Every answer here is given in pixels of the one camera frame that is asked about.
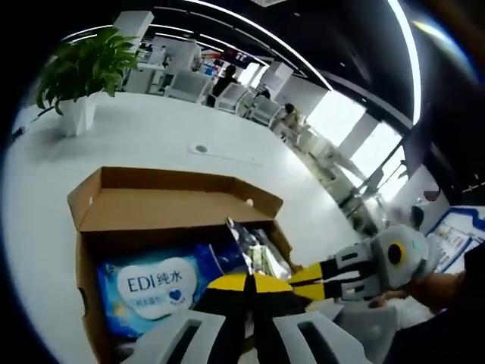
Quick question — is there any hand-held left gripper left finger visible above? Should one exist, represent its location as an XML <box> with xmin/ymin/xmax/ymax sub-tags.
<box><xmin>124</xmin><ymin>273</ymin><xmax>251</xmax><ymax>364</ymax></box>

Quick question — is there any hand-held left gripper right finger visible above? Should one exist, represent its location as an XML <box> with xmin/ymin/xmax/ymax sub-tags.
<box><xmin>249</xmin><ymin>275</ymin><xmax>383</xmax><ymax>364</ymax></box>

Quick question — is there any silver foil packet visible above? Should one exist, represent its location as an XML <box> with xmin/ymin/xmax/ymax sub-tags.
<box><xmin>225</xmin><ymin>215</ymin><xmax>293</xmax><ymax>281</ymax></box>

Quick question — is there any blue wet wipes pack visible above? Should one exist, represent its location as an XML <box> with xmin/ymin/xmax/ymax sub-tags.
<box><xmin>96</xmin><ymin>242</ymin><xmax>243</xmax><ymax>342</ymax></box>

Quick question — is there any brown cardboard shoe box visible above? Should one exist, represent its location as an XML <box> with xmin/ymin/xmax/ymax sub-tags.
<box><xmin>67</xmin><ymin>166</ymin><xmax>304</xmax><ymax>364</ymax></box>

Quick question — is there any person's right hand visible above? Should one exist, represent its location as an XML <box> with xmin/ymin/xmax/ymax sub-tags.
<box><xmin>373</xmin><ymin>271</ymin><xmax>466</xmax><ymax>312</ymax></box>

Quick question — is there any person's dark clothing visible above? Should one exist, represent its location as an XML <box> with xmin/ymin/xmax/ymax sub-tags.
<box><xmin>435</xmin><ymin>242</ymin><xmax>485</xmax><ymax>364</ymax></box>

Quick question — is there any long ceiling light strip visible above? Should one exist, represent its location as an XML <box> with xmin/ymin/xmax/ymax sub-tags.
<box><xmin>390</xmin><ymin>0</ymin><xmax>422</xmax><ymax>126</ymax></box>

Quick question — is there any row of white office chairs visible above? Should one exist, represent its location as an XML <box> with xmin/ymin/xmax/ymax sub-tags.
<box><xmin>166</xmin><ymin>70</ymin><xmax>285</xmax><ymax>126</ymax></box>

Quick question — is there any potted green plant white pot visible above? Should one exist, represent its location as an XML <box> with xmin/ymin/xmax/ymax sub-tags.
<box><xmin>36</xmin><ymin>28</ymin><xmax>141</xmax><ymax>137</ymax></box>

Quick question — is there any white square pillar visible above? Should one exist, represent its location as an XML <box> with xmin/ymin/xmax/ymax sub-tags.
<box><xmin>113</xmin><ymin>10</ymin><xmax>155</xmax><ymax>39</ymax></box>

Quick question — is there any wall monitor screen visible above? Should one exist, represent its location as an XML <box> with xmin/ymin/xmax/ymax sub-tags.
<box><xmin>221</xmin><ymin>49</ymin><xmax>251</xmax><ymax>64</ymax></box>

